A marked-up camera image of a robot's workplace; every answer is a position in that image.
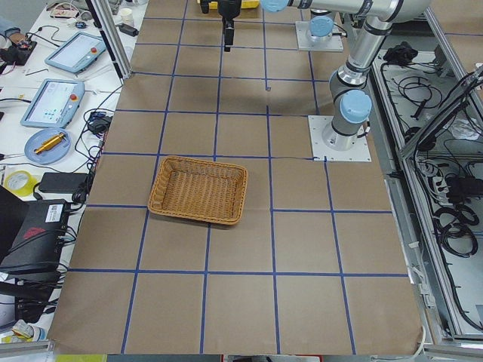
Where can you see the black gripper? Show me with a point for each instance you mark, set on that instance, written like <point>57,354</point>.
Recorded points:
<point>228,9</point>

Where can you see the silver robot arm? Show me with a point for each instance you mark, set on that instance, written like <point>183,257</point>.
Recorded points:
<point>352,106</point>
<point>322,26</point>

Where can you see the spare yellow tape roll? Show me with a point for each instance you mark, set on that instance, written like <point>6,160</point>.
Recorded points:
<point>21,183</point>

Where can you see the far teach pendant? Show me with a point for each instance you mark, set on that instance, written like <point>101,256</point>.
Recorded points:
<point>77,53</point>

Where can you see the teach pendant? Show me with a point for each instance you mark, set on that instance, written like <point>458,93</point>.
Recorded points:
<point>77,53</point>
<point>54,104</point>

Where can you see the brown wicker basket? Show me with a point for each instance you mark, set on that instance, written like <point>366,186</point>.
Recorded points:
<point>195,189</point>

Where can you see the near teach pendant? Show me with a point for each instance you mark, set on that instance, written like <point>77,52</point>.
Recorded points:
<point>54,104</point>

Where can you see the brass cylinder tool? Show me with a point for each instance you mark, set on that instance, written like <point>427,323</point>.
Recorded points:
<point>50,143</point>

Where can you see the blue plate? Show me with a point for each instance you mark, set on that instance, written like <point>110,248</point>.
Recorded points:
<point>52,155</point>

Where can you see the black power adapter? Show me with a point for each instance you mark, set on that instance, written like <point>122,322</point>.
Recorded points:
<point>61,183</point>

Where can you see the black computer box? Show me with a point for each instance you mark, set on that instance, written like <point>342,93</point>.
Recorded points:
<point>30,235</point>

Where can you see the aluminium frame post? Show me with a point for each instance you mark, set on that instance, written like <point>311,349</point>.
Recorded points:
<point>102,15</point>

